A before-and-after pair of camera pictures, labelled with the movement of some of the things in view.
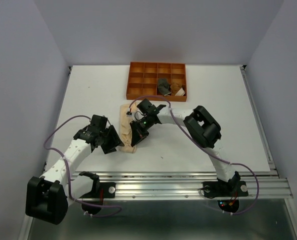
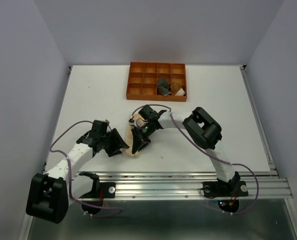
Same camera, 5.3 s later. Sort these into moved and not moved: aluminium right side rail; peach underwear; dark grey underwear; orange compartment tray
Moved: peach underwear
Not moved: dark grey underwear; orange compartment tray; aluminium right side rail
